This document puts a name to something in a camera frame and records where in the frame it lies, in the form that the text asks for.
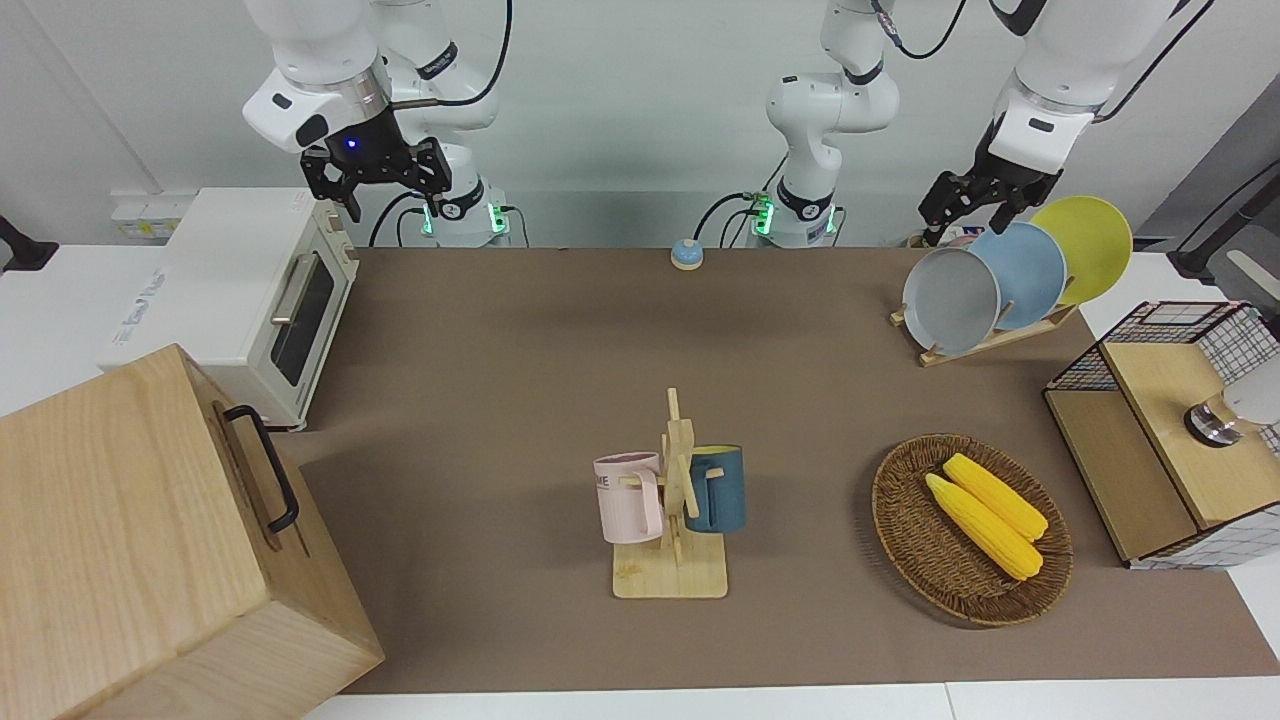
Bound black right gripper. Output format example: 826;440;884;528
300;104;454;225

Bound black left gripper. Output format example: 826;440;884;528
918;118;1063;247

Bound gray plate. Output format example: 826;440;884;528
902;247;1002;356

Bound light blue plate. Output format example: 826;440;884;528
968;222;1068;331

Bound yellow plate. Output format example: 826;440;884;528
1030;196;1134;307

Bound wooden plate rack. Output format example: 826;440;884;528
890;300;1081;368

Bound brown table mat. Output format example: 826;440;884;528
270;245;1280;696

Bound white toaster oven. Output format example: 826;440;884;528
97;187;359;431

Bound yellow corn cob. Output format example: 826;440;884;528
943;453;1050;542
925;473;1044;581

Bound brown wicker basket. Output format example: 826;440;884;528
872;433;1074;628

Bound pink mug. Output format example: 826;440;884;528
593;452;666;546

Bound dark blue mug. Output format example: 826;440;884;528
685;445;747;534

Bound wooden cabinet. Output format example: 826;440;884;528
0;343;386;720

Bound wooden mug tree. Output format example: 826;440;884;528
612;388;729;601

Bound black base cables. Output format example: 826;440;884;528
693;150;791;249
368;193;433;248

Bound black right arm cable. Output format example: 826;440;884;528
388;0;514;109

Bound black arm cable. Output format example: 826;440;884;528
872;0;969;61
388;0;514;109
1095;0;1216;123

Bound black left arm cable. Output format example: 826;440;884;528
872;0;969;61
1095;0;1216;123

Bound black camera stand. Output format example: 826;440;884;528
0;215;58;273
1165;185;1280;291

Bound wire and wood shelf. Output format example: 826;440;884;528
1043;300;1280;571

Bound black cabinet handle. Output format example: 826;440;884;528
222;404;301;534

